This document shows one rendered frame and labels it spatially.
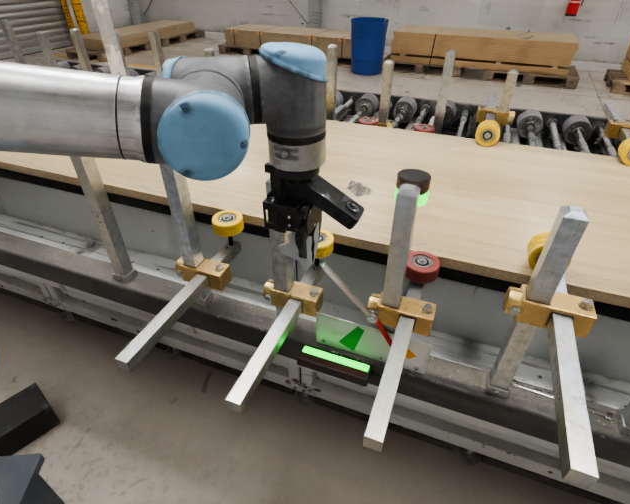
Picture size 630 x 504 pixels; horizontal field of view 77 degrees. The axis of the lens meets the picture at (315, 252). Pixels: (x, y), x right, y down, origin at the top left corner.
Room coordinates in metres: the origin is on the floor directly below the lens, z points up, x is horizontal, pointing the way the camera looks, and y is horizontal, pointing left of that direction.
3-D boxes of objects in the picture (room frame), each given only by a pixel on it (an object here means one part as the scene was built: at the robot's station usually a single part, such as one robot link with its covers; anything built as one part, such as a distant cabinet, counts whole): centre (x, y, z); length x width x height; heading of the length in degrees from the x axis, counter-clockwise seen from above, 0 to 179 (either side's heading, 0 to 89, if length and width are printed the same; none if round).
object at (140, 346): (0.70, 0.30, 0.80); 0.44 x 0.03 x 0.04; 159
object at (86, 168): (0.89, 0.55, 0.93); 0.05 x 0.05 x 0.45; 69
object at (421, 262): (0.70, -0.24, 0.85); 0.08 x 0.08 x 0.11
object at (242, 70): (0.56, 0.14, 1.30); 0.12 x 0.12 x 0.09; 11
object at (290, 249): (0.58, 0.04, 1.02); 0.06 x 0.03 x 0.09; 69
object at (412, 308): (0.60, -0.18, 0.85); 0.14 x 0.06 x 0.05; 69
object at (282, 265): (0.70, 0.07, 0.87); 0.04 x 0.04 x 0.48; 69
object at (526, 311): (0.51, -0.41, 0.95); 0.14 x 0.06 x 0.05; 69
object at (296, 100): (0.60, 0.03, 1.29); 0.10 x 0.09 x 0.12; 101
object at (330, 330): (0.60, -0.12, 0.75); 0.26 x 0.01 x 0.10; 69
